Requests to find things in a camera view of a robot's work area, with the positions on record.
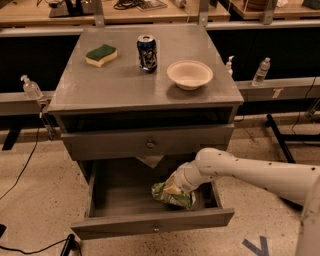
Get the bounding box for green jalapeno chip bag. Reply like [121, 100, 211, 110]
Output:
[151, 182, 195, 209]

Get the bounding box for grey open middle drawer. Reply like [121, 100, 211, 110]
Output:
[71, 156, 234, 240]

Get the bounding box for wooden back desk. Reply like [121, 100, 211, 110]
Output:
[0, 0, 232, 28]

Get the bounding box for grey drawer cabinet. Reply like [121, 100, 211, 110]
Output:
[49, 24, 243, 176]

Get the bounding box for white paper under drawer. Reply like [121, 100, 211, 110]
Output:
[137, 155, 163, 168]

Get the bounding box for left hand sanitizer bottle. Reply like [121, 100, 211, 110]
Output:
[21, 75, 43, 100]

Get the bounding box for grey top drawer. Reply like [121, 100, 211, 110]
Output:
[62, 124, 234, 161]

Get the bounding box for white paper bowl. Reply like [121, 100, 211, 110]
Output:
[167, 60, 213, 91]

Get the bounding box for clear water bottle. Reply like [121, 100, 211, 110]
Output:
[252, 57, 271, 86]

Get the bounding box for small pump bottle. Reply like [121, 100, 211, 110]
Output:
[225, 56, 234, 76]

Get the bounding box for black floor cable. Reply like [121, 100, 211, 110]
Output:
[0, 126, 42, 201]

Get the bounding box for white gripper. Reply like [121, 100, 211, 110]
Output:
[163, 161, 213, 195]

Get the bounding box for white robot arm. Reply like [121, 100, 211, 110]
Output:
[164, 148, 320, 256]

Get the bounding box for green yellow sponge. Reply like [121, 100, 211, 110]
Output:
[85, 44, 117, 67]

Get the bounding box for blue soda can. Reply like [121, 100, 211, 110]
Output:
[137, 35, 157, 73]

